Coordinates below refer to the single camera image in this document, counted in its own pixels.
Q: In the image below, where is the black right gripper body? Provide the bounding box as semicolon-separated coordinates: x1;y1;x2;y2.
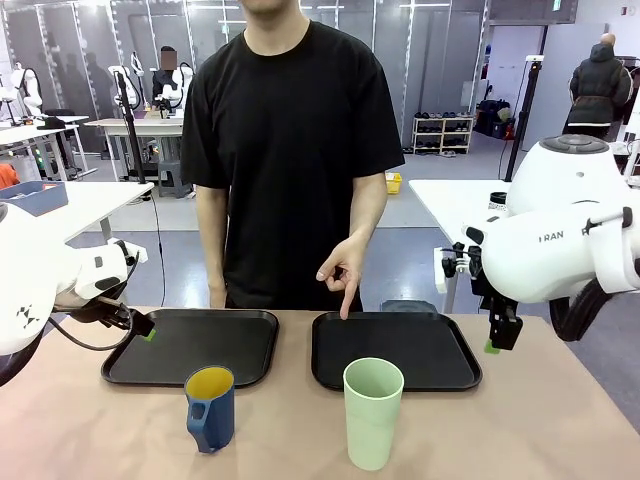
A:
470;271;520;315

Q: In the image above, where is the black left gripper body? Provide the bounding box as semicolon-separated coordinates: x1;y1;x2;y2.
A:
52;293;135;330

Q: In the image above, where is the tall light green cup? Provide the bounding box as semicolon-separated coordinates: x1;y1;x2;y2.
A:
342;356;405;472

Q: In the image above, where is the person's right forearm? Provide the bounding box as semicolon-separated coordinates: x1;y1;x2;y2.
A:
195;183;232;285

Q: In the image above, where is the person's left forearm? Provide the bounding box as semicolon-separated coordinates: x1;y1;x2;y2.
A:
344;168;390;246

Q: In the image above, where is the person's right hand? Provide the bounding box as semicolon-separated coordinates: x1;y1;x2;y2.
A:
207;279;229;309

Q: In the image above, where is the person's left hand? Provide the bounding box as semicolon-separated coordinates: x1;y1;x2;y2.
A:
316;234;372;321

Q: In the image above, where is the black plastic tray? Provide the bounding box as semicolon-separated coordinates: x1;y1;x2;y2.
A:
310;311;484;393
100;308;280;390

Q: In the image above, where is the white side table with tumbler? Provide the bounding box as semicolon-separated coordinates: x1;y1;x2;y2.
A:
408;178;516;314

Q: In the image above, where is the black white patterned tumbler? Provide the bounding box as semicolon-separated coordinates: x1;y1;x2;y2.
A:
487;191;511;218

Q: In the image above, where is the blue mug yellow inside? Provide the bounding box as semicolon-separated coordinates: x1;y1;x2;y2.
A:
184;365;236;455

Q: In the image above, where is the blue storage bin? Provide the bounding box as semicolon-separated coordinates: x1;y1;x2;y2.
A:
0;180;69;218

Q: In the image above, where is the grey plastic stool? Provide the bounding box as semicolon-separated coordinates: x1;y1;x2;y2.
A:
157;159;194;199

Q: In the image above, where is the wooden shoe rack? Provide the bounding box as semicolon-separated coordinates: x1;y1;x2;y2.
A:
412;115;475;156

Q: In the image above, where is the black bags pile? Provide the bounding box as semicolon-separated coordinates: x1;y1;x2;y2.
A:
474;98;515;140

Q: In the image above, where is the black pole with white box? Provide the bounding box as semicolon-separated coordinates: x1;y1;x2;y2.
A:
502;55;546;183

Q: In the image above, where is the black tripod stand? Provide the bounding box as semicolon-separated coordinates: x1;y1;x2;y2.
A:
112;69;147;186

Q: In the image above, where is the beige background work table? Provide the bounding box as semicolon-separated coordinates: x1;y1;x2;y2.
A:
83;116;186;182

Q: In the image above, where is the white background humanoid robot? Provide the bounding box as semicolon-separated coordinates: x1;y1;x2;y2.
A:
106;51;147;109

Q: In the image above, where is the person's black t-shirt torso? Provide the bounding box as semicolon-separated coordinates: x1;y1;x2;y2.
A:
180;19;405;311

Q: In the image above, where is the person in black jacket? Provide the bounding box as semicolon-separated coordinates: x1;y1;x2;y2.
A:
562;33;633;144

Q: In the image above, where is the background person blurred face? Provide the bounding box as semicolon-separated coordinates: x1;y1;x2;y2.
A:
151;45;194;119

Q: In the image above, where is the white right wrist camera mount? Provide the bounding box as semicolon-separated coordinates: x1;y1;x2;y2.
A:
433;241;485;294

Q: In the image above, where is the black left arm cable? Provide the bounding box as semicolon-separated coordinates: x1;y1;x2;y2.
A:
45;308;135;351

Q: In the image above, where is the black right arm hose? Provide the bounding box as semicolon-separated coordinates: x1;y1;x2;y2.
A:
548;278;620;343

